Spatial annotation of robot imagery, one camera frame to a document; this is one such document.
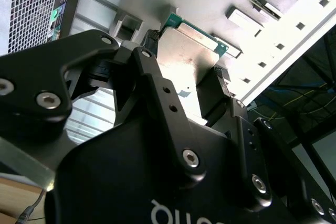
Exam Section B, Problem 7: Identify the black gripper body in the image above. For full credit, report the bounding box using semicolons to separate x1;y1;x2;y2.
46;122;336;224

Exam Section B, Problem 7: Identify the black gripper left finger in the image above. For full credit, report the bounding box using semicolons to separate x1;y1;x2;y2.
0;29;208;188

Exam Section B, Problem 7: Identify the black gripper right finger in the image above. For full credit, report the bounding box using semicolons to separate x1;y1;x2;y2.
195;67;312;212

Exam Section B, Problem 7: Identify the silver green CPU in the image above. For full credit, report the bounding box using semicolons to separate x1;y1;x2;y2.
156;12;229;96

